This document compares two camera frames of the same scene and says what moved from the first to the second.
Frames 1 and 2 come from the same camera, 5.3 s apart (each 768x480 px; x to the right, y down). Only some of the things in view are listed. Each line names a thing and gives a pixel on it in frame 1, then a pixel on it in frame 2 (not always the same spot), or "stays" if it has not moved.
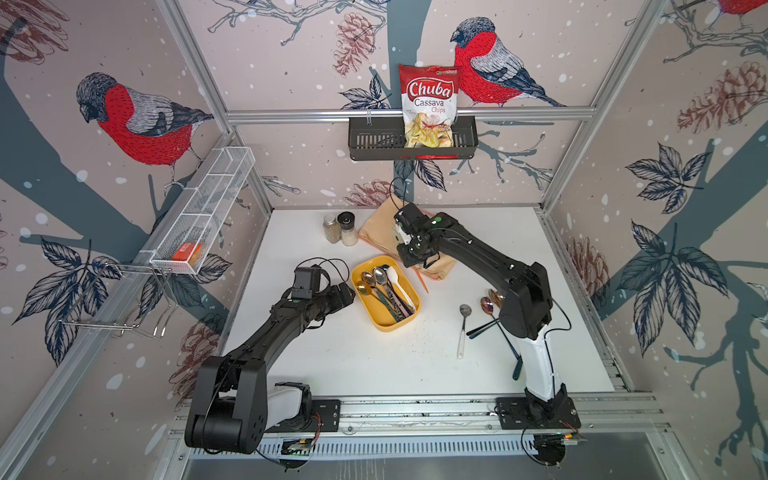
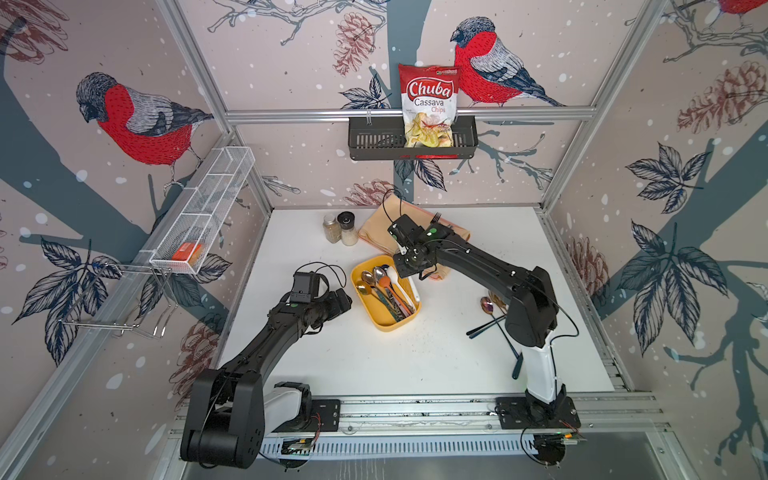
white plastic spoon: [393, 277] stays
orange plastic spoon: [420, 279] -> [385, 282]
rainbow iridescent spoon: [487, 306] stays
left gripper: [337, 301] stays
